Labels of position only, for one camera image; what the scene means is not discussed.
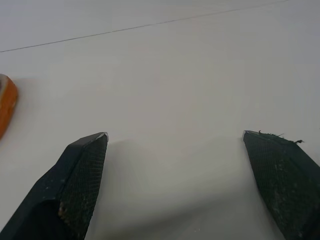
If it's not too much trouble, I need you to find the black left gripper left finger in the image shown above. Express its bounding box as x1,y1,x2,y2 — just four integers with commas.
0,131,110,240

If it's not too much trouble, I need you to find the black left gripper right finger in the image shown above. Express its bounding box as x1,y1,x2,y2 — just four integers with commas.
242,129,320,240

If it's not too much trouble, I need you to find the orange rounded object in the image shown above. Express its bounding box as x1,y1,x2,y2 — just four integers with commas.
0,73,20,140

